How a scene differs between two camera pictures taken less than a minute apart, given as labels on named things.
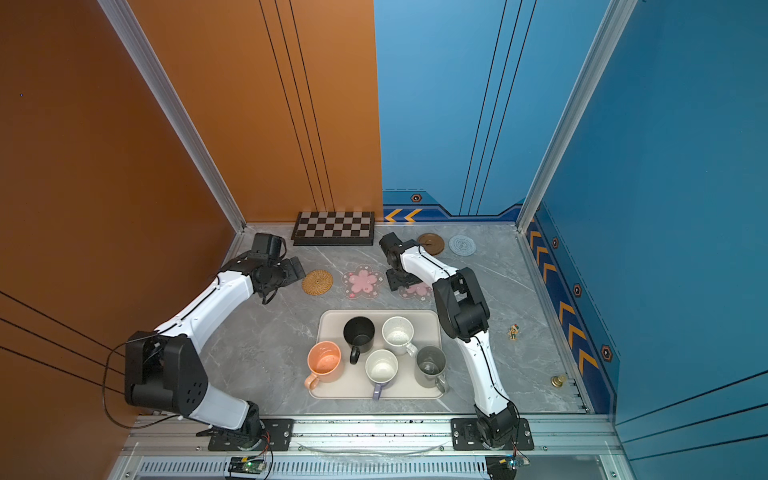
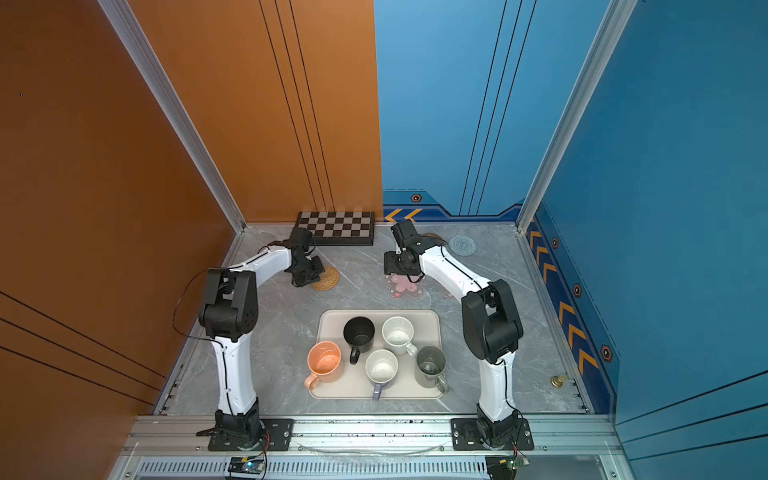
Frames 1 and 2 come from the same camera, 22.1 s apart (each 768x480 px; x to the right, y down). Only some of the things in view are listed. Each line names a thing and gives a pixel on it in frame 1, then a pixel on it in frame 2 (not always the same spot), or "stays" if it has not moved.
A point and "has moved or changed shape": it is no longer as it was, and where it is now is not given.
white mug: (398, 333) stays
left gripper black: (290, 272) → (303, 281)
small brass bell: (557, 381) stays
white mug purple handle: (381, 366) stays
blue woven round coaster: (462, 245) stays
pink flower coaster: (362, 282) has moved or changed shape
